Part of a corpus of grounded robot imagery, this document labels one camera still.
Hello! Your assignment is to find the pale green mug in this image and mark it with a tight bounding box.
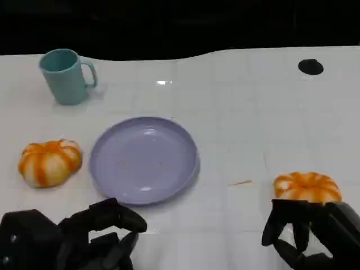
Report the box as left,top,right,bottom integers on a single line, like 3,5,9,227
38,48,98,106

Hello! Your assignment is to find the black round table grommet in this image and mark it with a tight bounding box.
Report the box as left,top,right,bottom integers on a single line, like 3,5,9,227
298,58,324,76

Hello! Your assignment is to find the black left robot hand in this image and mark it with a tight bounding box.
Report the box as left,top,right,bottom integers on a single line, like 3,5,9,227
0,197,148,270

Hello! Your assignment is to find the lilac plate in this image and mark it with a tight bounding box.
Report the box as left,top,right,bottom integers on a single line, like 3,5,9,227
89,116,200,206

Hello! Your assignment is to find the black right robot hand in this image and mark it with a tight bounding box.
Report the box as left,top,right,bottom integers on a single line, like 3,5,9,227
261,199,360,270

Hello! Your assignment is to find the orange white toy bread roll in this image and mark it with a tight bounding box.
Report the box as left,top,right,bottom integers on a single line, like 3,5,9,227
273,172,343,205
17,138,83,189

